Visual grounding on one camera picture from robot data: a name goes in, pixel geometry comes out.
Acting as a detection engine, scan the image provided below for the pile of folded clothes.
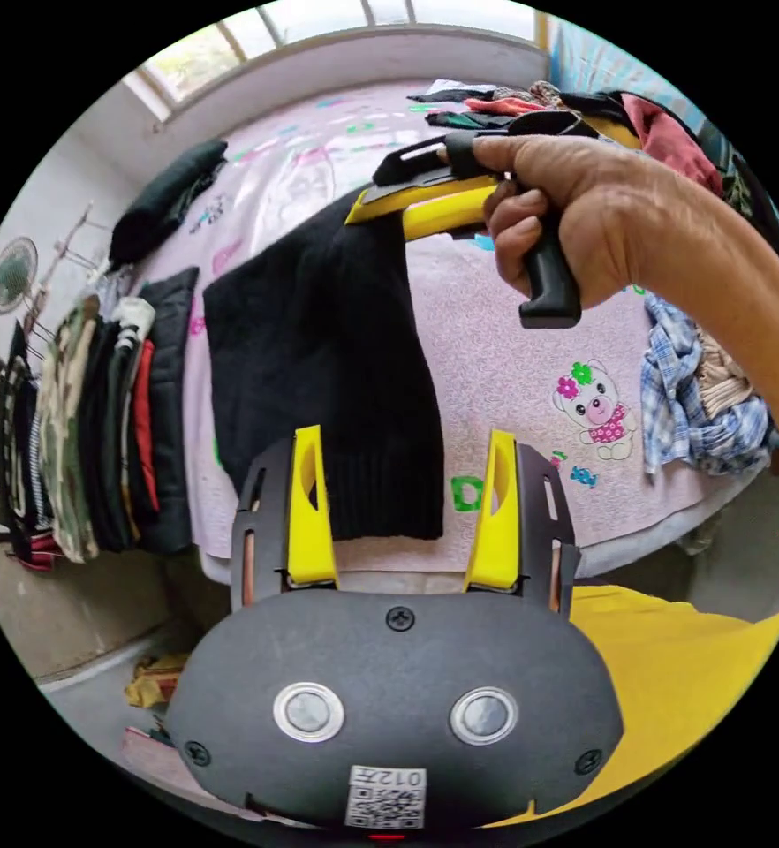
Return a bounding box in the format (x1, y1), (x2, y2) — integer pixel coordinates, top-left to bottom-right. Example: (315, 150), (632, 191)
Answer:
(0, 267), (202, 572)

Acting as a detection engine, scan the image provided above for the bed with pink printed sheet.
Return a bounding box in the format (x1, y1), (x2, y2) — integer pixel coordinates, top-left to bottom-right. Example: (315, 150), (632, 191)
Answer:
(108, 79), (779, 586)

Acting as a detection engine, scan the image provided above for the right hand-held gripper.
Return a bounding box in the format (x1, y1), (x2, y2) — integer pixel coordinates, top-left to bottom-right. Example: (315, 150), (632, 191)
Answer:
(344, 112), (604, 330)

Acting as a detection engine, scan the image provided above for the blue plaid shirt heap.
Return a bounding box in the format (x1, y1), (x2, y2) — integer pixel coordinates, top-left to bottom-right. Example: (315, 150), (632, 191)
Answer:
(640, 294), (779, 475)

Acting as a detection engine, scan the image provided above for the person's right hand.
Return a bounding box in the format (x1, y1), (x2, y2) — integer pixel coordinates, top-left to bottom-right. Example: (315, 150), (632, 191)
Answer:
(470, 129), (650, 311)

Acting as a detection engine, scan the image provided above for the black sweater vest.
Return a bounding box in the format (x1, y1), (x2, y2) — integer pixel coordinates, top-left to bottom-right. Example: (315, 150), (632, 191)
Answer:
(202, 192), (446, 541)

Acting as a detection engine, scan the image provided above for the window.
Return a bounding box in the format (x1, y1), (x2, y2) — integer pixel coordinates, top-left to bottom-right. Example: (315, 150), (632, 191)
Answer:
(121, 0), (551, 125)

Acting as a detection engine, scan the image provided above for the pile of unfolded clothes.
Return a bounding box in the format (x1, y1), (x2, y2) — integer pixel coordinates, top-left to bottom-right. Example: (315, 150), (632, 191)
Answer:
(407, 79), (761, 200)

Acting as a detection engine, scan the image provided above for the dark green folded garment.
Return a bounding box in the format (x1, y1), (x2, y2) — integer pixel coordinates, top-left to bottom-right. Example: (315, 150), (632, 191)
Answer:
(108, 140), (231, 268)

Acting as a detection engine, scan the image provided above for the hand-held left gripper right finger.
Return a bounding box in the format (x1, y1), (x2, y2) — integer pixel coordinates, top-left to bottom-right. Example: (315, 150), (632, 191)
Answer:
(462, 428), (520, 593)

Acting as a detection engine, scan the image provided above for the person's right forearm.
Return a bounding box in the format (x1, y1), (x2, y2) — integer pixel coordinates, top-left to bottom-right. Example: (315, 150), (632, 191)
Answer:
(627, 149), (779, 499)

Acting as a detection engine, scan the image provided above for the standing fan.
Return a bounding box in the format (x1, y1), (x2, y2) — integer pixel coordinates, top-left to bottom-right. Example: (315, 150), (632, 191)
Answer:
(0, 236), (41, 316)

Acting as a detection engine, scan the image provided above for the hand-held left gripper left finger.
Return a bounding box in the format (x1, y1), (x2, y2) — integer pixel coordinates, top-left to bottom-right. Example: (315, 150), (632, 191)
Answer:
(286, 425), (341, 588)

